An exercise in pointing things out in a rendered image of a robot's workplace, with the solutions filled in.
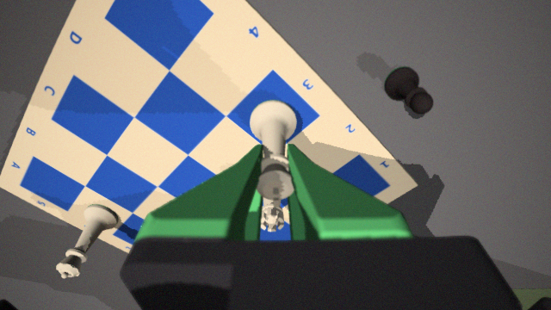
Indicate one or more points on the black pawn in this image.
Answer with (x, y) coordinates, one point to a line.
(403, 83)

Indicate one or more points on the white chess rook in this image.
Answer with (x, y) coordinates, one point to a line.
(271, 216)

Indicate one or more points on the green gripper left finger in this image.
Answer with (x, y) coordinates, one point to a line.
(217, 207)

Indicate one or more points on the white chess king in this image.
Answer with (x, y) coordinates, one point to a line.
(273, 122)

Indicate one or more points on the blue and cream chessboard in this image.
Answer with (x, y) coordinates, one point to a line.
(142, 100)

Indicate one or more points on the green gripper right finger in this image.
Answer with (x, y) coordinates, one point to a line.
(335, 209)

